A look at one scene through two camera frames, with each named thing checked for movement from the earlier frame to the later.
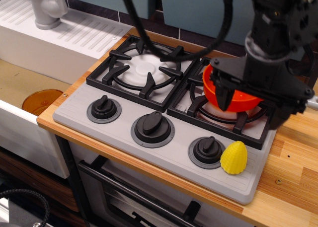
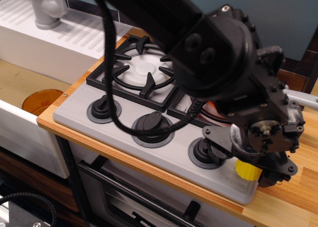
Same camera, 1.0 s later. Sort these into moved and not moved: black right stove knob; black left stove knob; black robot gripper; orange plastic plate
Moved: black robot gripper
Not moved: black right stove knob; black left stove knob; orange plastic plate
